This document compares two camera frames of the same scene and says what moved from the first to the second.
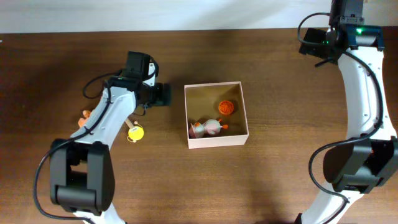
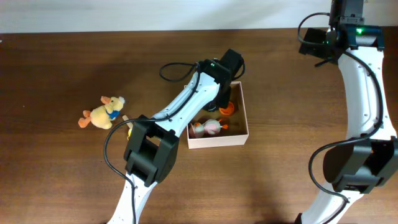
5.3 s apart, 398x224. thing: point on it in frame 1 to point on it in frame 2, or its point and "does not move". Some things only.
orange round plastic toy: (226, 107) does not move
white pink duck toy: (198, 130) does not move
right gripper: (310, 42) does not move
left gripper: (161, 98) to (224, 104)
